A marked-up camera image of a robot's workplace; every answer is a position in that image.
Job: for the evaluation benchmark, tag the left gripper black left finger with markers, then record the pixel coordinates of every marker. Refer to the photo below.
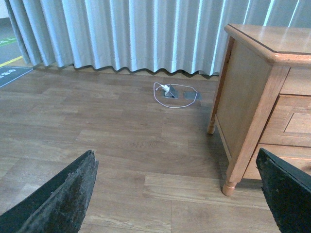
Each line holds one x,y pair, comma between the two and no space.
58,206

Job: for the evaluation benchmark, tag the wooden top drawer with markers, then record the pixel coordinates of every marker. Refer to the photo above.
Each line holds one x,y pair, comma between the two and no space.
290,122

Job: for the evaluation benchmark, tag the dark green floor sign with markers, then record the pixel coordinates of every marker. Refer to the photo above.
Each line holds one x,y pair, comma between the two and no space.
8,74

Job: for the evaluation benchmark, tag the open grey floor socket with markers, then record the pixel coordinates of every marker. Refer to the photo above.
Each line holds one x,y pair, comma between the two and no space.
171,94

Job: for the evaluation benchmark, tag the grey pleated curtain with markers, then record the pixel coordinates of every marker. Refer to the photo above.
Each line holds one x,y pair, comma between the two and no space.
173,35

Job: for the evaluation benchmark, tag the closed grey floor plate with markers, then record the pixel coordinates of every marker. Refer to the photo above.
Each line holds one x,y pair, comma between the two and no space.
192,95

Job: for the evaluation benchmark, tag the wooden nightstand cabinet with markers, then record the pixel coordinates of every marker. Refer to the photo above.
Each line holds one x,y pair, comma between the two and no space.
260,63

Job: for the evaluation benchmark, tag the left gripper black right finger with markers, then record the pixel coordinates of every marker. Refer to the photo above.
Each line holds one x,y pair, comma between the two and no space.
287,191

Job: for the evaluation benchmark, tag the white plug on floor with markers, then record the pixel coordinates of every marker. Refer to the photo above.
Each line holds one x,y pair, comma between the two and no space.
164,87

